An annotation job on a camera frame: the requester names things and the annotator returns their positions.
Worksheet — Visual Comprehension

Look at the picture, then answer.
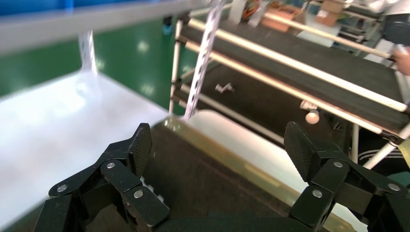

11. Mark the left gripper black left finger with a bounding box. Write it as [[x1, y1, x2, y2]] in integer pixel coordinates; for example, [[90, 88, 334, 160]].
[[48, 122, 170, 228]]

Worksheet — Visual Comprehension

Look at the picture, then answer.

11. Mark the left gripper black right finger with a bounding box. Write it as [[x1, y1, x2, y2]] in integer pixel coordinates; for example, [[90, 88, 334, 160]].
[[284, 121, 409, 228]]

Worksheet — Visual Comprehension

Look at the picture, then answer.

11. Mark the white slotted metal shelf rack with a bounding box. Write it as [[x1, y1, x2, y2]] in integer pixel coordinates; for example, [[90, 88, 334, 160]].
[[0, 0, 225, 121]]

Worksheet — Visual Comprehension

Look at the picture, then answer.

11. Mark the brown cardboard box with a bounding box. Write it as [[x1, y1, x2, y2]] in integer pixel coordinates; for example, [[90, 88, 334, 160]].
[[315, 0, 345, 26], [261, 3, 303, 33]]

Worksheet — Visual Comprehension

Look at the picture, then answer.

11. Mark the blue plastic tray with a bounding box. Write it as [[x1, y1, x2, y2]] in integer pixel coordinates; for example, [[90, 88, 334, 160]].
[[0, 0, 161, 16]]

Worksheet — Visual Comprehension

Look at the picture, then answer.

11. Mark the white pipe frame belt cart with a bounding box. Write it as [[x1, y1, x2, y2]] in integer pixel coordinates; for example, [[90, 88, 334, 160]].
[[169, 4, 410, 170]]

